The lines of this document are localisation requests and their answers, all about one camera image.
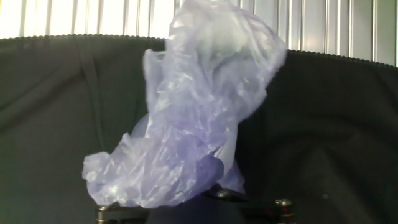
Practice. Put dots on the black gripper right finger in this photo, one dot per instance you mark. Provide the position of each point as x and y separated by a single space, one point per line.
267 214

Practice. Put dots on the black t-shirt with blue print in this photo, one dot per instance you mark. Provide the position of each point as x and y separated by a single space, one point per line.
326 124

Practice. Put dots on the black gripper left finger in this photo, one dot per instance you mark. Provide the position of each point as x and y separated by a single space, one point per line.
118 216

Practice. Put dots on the purple translucent plastic bag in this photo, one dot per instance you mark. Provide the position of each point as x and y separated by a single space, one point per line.
192 109

